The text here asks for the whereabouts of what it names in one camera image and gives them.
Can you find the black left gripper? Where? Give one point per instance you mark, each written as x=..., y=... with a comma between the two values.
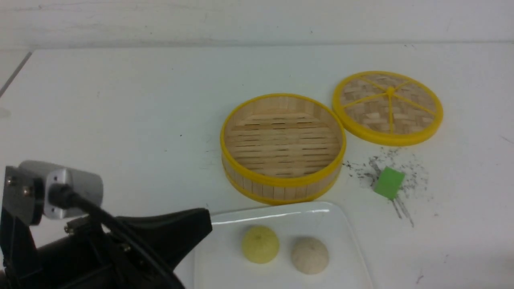
x=93, y=259

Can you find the yellow steamed bun on plate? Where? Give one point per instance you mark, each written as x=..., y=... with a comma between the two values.
x=260, y=245

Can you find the beige steamed bun on plate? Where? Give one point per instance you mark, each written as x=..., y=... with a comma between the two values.
x=309, y=256

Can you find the white square plate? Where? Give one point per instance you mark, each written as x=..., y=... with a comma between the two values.
x=219, y=262

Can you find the bamboo steamer basket yellow rim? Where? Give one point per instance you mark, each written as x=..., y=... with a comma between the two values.
x=282, y=148

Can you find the green cube block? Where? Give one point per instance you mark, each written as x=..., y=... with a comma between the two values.
x=388, y=183

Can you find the bamboo steamer lid yellow rim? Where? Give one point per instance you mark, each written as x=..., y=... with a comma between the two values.
x=387, y=108

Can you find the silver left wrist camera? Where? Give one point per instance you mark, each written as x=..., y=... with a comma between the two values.
x=34, y=189

